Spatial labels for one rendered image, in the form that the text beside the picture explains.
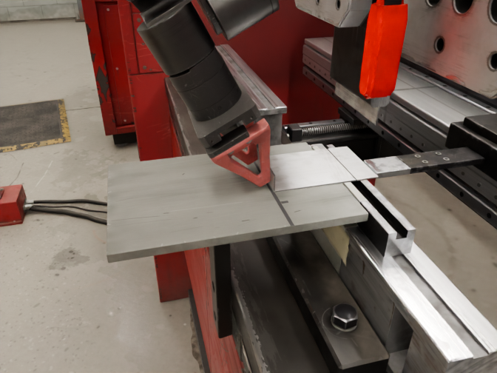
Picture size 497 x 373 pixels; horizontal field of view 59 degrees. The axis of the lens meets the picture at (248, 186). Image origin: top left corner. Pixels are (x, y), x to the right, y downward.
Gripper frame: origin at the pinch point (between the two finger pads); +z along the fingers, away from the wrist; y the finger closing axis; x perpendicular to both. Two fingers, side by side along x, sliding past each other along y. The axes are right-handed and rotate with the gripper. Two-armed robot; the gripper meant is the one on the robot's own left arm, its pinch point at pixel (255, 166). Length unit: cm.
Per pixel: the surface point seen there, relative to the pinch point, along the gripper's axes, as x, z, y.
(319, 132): -16, 26, 41
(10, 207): 113, 45, 154
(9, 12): 200, -8, 693
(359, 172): -10.3, 6.7, -2.3
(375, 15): -11.8, -15.8, -17.1
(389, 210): -9.8, 6.7, -10.2
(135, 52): 13, 0, 84
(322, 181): -5.8, 4.4, -3.2
